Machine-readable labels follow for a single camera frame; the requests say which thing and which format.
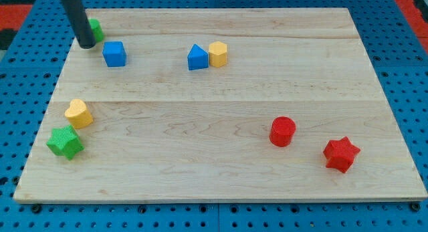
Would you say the blue cube block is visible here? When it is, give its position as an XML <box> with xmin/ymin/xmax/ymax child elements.
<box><xmin>102</xmin><ymin>41</ymin><xmax>127</xmax><ymax>67</ymax></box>

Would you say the light wooden board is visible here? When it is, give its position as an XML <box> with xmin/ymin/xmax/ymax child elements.
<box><xmin>14</xmin><ymin>8</ymin><xmax>427</xmax><ymax>204</ymax></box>

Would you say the blue triangular prism block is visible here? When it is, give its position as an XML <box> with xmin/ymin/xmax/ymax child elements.
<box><xmin>187</xmin><ymin>44</ymin><xmax>209</xmax><ymax>70</ymax></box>

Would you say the yellow hexagonal prism block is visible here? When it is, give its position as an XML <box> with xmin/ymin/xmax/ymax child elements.
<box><xmin>209</xmin><ymin>41</ymin><xmax>227</xmax><ymax>68</ymax></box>

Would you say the red cylinder block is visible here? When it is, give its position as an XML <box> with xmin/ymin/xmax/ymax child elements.
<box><xmin>269</xmin><ymin>116</ymin><xmax>296</xmax><ymax>147</ymax></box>

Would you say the red star block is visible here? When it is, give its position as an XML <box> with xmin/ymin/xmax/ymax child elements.
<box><xmin>323</xmin><ymin>136</ymin><xmax>360</xmax><ymax>173</ymax></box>

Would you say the yellow heart block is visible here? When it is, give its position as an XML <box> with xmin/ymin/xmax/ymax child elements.
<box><xmin>64</xmin><ymin>99</ymin><xmax>94</xmax><ymax>129</ymax></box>

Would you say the green cylinder block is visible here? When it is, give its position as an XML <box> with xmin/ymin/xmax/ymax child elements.
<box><xmin>88</xmin><ymin>19</ymin><xmax>104</xmax><ymax>43</ymax></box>

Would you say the green star block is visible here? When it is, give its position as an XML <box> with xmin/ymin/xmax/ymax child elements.
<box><xmin>46</xmin><ymin>125</ymin><xmax>84</xmax><ymax>160</ymax></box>

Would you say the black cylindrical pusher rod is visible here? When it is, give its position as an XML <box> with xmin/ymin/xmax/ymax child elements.
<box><xmin>60</xmin><ymin>0</ymin><xmax>96</xmax><ymax>49</ymax></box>

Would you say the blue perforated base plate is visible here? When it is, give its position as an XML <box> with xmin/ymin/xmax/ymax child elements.
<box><xmin>1</xmin><ymin>0</ymin><xmax>427</xmax><ymax>231</ymax></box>

